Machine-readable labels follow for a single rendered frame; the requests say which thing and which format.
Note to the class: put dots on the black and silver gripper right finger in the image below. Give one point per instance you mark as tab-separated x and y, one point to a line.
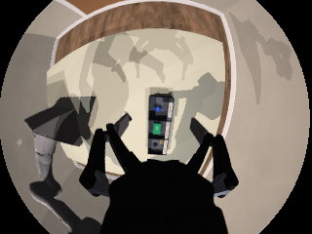
224	178

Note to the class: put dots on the small blue cube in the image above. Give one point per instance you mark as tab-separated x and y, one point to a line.
158	108

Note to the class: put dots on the black rack of bins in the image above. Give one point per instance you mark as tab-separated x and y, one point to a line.
161	116

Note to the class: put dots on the green nine-volt battery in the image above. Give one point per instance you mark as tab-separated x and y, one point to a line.
157	128

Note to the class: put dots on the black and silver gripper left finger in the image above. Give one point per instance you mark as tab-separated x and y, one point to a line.
93	177

